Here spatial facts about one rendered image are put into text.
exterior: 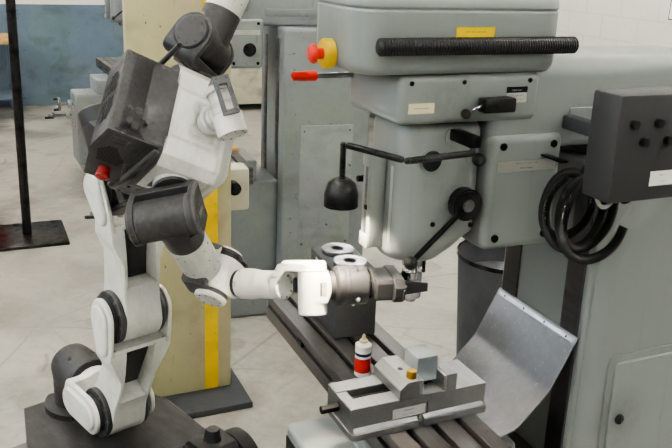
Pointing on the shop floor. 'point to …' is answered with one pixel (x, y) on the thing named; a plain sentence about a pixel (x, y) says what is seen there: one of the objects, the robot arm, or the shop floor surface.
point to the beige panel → (219, 373)
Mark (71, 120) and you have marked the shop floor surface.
